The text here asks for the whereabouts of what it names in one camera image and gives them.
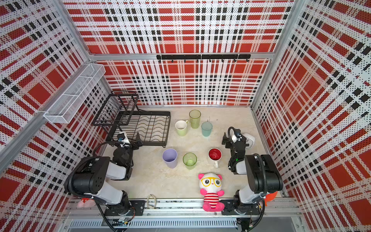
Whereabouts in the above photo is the teal translucent cup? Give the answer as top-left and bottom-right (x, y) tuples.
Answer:
(202, 121), (213, 137)

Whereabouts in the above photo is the lilac plastic cup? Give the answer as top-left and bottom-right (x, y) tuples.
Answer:
(162, 148), (178, 169)

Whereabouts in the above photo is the short green transparent cup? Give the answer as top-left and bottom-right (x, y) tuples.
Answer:
(183, 153), (198, 170)

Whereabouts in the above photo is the light green ceramic mug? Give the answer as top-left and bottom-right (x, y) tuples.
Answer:
(175, 120), (188, 136)

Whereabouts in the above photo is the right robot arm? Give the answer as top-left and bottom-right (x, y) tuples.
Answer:
(222, 130), (283, 215)

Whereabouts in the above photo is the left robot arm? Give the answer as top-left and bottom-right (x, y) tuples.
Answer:
(64, 133), (145, 216)

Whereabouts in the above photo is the red and white mug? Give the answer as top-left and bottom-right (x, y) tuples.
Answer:
(208, 148), (222, 168)

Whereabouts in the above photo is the white pink panda plush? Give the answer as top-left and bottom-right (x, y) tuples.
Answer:
(198, 173), (225, 212)

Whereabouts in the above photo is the tall green transparent cup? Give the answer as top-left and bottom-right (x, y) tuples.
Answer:
(189, 109), (202, 129)

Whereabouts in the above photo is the orange fish plush toy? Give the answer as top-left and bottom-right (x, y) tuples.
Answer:
(265, 191), (279, 206)

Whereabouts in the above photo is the beige rubber band loop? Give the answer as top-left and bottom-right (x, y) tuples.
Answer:
(146, 194), (157, 209)

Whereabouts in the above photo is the pink pig plush toy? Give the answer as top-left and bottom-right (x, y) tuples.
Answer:
(77, 198), (96, 208)

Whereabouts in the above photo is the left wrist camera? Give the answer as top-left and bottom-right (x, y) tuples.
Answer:
(117, 131), (130, 147)

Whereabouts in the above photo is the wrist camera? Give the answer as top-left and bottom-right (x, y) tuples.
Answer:
(232, 129), (242, 142)
(117, 131), (130, 147)

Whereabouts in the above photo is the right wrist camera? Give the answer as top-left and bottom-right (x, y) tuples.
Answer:
(232, 129), (242, 142)

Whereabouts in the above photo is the black wire dish rack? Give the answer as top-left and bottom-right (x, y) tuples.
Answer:
(92, 91), (171, 148)

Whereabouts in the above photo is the white mesh wall shelf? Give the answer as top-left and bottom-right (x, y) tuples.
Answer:
(43, 63), (105, 124)

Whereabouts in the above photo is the black wall hook rail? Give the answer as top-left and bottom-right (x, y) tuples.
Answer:
(156, 54), (251, 62)

